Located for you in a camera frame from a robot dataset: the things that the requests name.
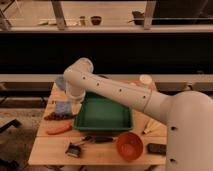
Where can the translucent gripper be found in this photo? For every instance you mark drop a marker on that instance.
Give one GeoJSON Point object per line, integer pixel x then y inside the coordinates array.
{"type": "Point", "coordinates": [75, 107]}

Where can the blue sponge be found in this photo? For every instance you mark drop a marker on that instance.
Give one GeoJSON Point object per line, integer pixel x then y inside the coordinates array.
{"type": "Point", "coordinates": [62, 107]}

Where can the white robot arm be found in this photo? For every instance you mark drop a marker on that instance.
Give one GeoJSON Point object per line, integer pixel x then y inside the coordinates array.
{"type": "Point", "coordinates": [188, 115]}

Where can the blue plastic cup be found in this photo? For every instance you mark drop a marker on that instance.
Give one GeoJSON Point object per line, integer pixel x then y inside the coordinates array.
{"type": "Point", "coordinates": [60, 82]}

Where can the green plastic tray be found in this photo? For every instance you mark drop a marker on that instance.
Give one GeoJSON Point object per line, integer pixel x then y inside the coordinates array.
{"type": "Point", "coordinates": [98, 113]}

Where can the orange carrot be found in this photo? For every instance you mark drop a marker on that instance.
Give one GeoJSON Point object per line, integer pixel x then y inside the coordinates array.
{"type": "Point", "coordinates": [60, 130]}

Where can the orange plastic bowl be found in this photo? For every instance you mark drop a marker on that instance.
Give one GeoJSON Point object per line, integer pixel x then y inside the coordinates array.
{"type": "Point", "coordinates": [129, 146]}

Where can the white lidded container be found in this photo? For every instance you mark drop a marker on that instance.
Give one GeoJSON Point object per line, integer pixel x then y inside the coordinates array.
{"type": "Point", "coordinates": [145, 80]}

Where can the small background jar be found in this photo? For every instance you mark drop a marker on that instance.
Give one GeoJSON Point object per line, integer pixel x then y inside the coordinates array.
{"type": "Point", "coordinates": [82, 20]}

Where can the black rectangular eraser block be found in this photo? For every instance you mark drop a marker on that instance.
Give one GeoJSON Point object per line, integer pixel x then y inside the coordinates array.
{"type": "Point", "coordinates": [156, 148]}

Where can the dark red background bowl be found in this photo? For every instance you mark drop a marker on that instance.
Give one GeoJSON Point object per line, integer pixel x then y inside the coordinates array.
{"type": "Point", "coordinates": [96, 20]}

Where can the dark background pot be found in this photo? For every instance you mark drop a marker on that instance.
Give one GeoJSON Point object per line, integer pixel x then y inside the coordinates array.
{"type": "Point", "coordinates": [138, 17]}

